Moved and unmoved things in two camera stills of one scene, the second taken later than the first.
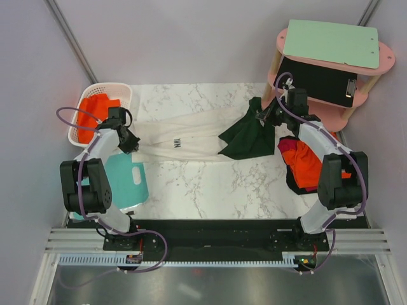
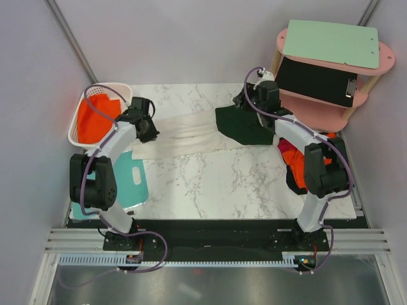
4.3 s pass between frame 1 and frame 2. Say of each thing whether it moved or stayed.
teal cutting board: stayed
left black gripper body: moved
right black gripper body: moved
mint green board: stayed
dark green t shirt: moved
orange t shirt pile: stayed
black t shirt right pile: stayed
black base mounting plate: stayed
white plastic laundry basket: stayed
